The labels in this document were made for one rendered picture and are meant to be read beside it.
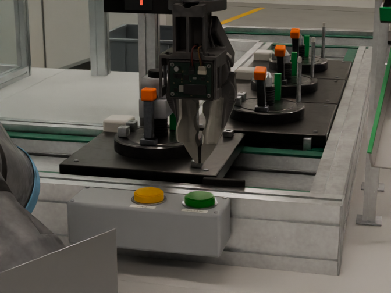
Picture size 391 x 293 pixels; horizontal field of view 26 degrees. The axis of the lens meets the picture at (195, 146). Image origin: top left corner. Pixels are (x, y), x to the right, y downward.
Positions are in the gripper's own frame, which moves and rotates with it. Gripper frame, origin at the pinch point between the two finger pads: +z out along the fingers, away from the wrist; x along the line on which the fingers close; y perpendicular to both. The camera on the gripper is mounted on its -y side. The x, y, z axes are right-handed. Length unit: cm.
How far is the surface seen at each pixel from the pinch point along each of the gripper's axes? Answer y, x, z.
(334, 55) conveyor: -144, 6, 11
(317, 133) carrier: -36.0, 11.6, 6.2
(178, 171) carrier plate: -10.1, -5.8, 6.2
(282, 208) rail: -3.5, 10.3, 8.2
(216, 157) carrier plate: -18.0, -1.9, 6.2
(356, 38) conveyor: -164, 11, 9
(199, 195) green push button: 0.0, -0.3, 6.0
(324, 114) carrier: -50, 12, 6
